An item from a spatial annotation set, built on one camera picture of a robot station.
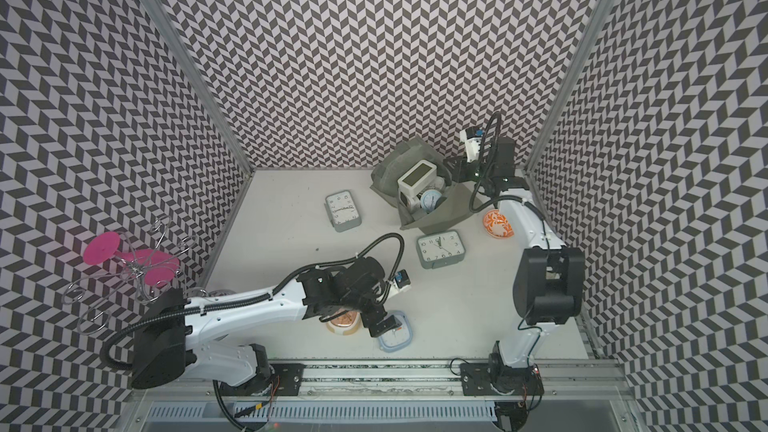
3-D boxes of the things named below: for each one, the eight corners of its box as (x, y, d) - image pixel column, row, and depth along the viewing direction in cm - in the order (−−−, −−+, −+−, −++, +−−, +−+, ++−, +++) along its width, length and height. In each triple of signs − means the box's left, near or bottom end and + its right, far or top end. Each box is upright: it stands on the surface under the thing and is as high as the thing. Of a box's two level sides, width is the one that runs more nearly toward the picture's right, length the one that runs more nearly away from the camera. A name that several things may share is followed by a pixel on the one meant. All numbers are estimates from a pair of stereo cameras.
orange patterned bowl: (498, 246, 100) (503, 237, 96) (476, 225, 106) (479, 215, 101) (512, 235, 103) (517, 226, 98) (490, 215, 108) (494, 206, 104)
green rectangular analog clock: (421, 271, 92) (422, 267, 90) (414, 239, 99) (414, 235, 97) (468, 263, 94) (469, 260, 92) (457, 232, 101) (458, 229, 99)
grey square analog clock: (333, 235, 100) (331, 231, 98) (323, 200, 109) (322, 196, 108) (363, 225, 103) (362, 221, 101) (351, 193, 112) (350, 188, 110)
